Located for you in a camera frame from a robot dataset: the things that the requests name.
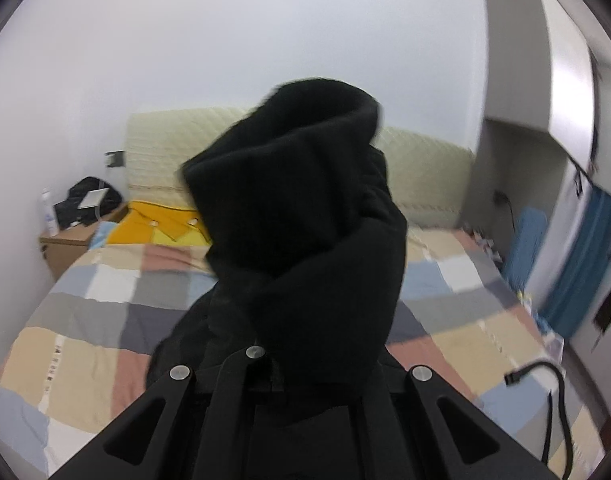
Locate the grey wall cabinet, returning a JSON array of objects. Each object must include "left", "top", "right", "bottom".
[{"left": 484, "top": 0, "right": 595, "bottom": 172}]

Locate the black padded jacket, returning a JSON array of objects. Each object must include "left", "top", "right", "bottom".
[{"left": 147, "top": 79, "right": 407, "bottom": 479}]

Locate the wall socket plate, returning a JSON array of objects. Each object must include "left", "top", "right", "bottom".
[{"left": 104, "top": 150, "right": 125, "bottom": 168}]

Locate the black bag on nightstand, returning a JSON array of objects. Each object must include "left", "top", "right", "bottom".
[{"left": 55, "top": 177, "right": 123, "bottom": 230}]

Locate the patchwork plaid bed cover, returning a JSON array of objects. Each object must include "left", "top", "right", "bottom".
[{"left": 0, "top": 229, "right": 604, "bottom": 479}]

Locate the cream quilted headboard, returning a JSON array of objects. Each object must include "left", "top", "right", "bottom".
[{"left": 125, "top": 107, "right": 473, "bottom": 229}]

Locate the blue curtain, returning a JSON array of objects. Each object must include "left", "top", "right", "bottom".
[{"left": 540, "top": 185, "right": 611, "bottom": 339}]

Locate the black cable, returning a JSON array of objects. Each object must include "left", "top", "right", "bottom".
[{"left": 504, "top": 358, "right": 575, "bottom": 480}]

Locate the yellow pillow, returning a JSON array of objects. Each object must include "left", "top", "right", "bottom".
[{"left": 107, "top": 200, "right": 211, "bottom": 247}]

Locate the wooden nightstand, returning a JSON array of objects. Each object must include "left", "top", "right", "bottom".
[{"left": 38, "top": 203, "right": 127, "bottom": 281}]

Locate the blue cloth by bed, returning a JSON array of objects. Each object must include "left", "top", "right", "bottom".
[{"left": 502, "top": 207, "right": 548, "bottom": 292}]

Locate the white spray bottle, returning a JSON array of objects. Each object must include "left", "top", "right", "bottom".
[{"left": 40, "top": 188, "right": 60, "bottom": 237}]

